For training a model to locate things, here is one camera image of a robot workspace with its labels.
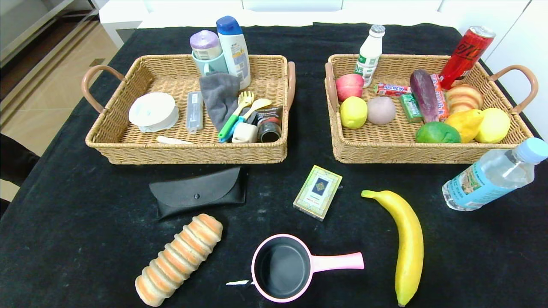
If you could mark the playing card box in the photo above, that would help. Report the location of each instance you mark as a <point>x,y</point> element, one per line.
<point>317,192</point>

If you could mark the pink saucepan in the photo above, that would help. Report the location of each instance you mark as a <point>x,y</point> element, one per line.
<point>338,262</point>

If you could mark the yellow banana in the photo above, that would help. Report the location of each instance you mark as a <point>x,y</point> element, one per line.
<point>409,248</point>

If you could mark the clear water bottle blue cap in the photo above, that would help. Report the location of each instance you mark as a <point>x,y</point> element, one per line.
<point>483,184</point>

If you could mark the dark cup in basket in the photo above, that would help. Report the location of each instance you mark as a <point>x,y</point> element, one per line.
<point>269,122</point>

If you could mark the wicker basket with household items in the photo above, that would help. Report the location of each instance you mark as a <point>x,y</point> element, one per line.
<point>184,152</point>

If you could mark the wicker basket with food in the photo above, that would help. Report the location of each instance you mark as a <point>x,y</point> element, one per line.
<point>406,152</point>

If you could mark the small cream cup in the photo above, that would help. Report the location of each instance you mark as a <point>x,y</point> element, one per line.
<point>244,133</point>

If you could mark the black table cloth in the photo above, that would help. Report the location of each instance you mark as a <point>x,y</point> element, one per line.
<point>308,107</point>

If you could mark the grey cloth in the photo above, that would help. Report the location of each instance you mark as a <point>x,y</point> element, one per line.
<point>218,98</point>

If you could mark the black glasses case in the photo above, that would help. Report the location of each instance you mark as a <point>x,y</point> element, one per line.
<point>197,192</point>

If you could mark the small yellow lemon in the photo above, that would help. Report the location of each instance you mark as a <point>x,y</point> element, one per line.
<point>353,112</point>

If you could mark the clear plastic case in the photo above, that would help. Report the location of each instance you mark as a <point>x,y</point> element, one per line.
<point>195,111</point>

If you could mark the red apple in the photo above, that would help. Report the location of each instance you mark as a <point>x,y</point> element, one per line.
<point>349,85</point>

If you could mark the cream flat stick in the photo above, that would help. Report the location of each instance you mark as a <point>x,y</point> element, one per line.
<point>169,139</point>

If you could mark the mint green mug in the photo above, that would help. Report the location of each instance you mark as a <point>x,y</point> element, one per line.
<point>214,64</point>

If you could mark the white shampoo bottle blue cap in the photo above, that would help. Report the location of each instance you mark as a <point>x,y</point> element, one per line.
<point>233,47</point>

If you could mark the pale pink round fruit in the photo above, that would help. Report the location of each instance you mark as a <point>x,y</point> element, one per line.
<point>381,110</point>

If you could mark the white round container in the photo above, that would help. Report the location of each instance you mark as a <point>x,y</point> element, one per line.
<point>152,112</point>

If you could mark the purple lid jar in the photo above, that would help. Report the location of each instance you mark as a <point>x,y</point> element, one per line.
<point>205,42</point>

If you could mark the red chewy candy bar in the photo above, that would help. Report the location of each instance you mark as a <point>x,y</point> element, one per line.
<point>389,89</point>

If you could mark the white paper scrap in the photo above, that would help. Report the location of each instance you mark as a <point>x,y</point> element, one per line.
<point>237,282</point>

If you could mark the ridged bread loaf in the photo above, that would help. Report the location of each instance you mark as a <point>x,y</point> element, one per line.
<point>180,256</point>

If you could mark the white yogurt drink bottle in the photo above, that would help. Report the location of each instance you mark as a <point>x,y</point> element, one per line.
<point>370,51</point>

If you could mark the green gum pack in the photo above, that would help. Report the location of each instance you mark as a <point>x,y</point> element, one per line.
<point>411,109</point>

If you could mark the purple eggplant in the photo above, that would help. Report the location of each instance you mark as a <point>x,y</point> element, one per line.
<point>424,94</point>

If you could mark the green lime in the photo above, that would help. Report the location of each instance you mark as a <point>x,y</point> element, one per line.
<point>436,133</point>

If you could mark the orange snack packet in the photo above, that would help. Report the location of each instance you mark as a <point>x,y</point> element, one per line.
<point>442,107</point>

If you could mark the yellow mango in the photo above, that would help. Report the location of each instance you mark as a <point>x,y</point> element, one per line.
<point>464,124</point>

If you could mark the croissant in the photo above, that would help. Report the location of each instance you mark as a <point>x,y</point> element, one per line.
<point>464,98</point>

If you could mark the white low bench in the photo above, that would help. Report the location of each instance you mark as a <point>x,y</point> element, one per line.
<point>124,19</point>

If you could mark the red drink can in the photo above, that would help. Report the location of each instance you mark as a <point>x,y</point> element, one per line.
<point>466,55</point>

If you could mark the large yellow lemon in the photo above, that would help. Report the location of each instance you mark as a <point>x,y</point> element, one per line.
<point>494,126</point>

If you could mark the white cabinet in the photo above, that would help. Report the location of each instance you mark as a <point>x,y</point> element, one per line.
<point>526,51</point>

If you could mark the grey metal shelf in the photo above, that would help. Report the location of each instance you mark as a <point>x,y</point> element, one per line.
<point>25,25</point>

